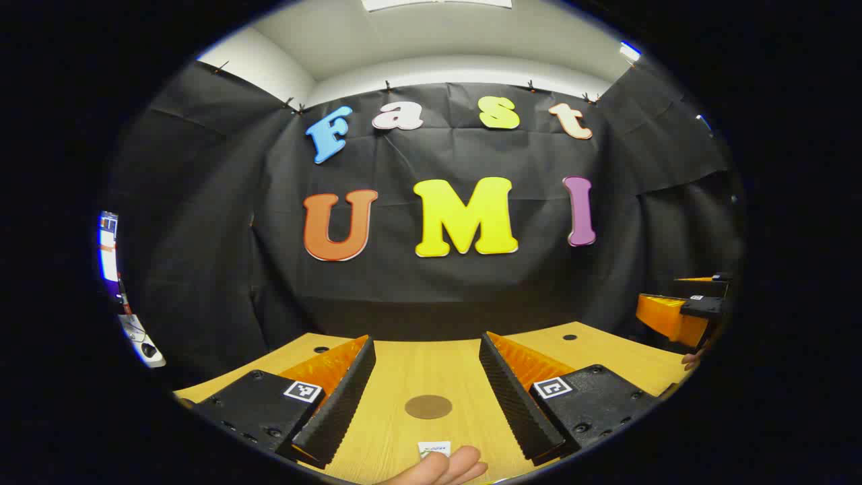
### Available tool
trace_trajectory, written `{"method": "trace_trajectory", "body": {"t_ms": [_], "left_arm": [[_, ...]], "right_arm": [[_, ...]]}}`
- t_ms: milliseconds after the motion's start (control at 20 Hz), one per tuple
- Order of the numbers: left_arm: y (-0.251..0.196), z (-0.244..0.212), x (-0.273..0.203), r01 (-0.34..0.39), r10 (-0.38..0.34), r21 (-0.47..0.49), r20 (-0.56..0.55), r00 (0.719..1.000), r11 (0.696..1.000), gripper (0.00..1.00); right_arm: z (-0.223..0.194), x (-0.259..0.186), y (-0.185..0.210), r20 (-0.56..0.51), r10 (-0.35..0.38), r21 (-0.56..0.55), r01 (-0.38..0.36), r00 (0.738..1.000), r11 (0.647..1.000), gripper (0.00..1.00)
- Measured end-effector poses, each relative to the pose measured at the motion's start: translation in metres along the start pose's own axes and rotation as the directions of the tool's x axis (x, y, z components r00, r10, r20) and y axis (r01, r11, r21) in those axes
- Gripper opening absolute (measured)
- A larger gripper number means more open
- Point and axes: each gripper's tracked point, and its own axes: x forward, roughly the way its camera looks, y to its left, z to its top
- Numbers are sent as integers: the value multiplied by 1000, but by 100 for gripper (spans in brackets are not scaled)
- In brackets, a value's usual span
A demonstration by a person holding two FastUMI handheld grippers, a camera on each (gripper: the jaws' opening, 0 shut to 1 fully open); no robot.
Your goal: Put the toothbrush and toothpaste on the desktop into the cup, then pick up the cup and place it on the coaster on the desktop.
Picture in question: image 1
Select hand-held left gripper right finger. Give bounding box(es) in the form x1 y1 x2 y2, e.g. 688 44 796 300
479 330 664 467

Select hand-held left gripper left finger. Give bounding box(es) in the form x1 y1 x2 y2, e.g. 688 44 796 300
174 334 377 471

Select black backdrop cloth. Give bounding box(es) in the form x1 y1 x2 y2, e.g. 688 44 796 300
111 57 745 391

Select bright monitor screen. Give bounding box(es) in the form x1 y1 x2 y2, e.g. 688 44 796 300
98 211 121 284

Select wooden desktop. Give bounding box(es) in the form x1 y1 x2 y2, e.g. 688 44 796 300
174 321 694 485

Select round brown coaster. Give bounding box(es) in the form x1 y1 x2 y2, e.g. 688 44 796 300
404 395 453 420

